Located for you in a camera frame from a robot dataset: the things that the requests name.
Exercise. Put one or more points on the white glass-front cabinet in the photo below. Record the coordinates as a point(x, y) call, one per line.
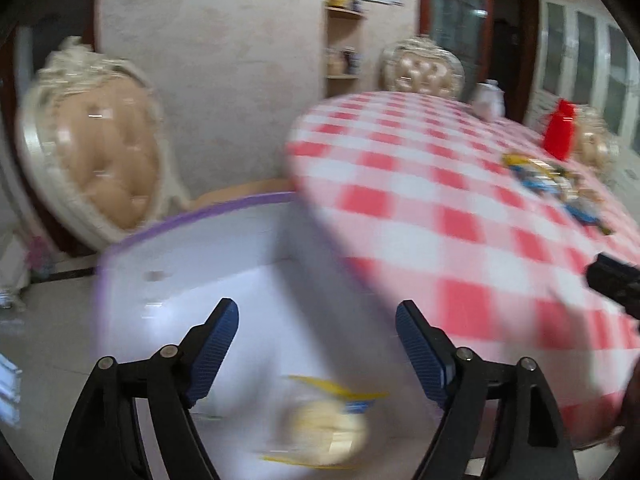
point(590, 60)

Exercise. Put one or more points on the small blue-lidded jar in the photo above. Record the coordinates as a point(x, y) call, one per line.
point(357, 5)

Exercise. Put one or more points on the white purple-rimmed storage box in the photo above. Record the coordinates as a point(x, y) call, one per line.
point(165, 270)

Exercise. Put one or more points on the cream tufted dining chair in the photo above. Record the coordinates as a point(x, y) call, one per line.
point(110, 155)
point(595, 140)
point(425, 72)

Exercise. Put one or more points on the wooden corner shelf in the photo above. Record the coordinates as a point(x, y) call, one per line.
point(345, 14)

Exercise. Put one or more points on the yellow blue cookie packet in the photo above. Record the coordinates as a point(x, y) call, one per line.
point(325, 425)

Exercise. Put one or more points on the red white checked tablecloth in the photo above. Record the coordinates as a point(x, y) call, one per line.
point(425, 200)

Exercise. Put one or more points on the pile of snack packets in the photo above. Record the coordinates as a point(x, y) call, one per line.
point(555, 182)

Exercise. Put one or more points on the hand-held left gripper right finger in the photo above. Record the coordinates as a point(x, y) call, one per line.
point(420, 355)

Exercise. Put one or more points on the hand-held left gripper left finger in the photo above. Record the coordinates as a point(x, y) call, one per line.
point(215, 345)

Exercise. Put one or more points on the red thermos jug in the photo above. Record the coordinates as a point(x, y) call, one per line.
point(560, 130)

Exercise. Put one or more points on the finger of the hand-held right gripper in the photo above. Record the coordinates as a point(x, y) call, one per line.
point(617, 282)

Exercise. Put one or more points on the dark wooden door frame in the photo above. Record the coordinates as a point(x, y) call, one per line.
point(15, 85)

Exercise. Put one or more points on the white porcelain teapot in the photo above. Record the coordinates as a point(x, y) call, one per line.
point(489, 101)

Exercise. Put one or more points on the wooden framed glass door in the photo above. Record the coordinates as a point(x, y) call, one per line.
point(460, 25)

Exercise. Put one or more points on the yellow jar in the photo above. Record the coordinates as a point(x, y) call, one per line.
point(338, 0)

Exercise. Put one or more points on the dark bottle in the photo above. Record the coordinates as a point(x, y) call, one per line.
point(349, 60)

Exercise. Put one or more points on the pink waste bin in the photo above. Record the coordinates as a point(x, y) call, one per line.
point(38, 259)

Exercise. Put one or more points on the clear bag of beige food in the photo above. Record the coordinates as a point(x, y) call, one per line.
point(335, 62)

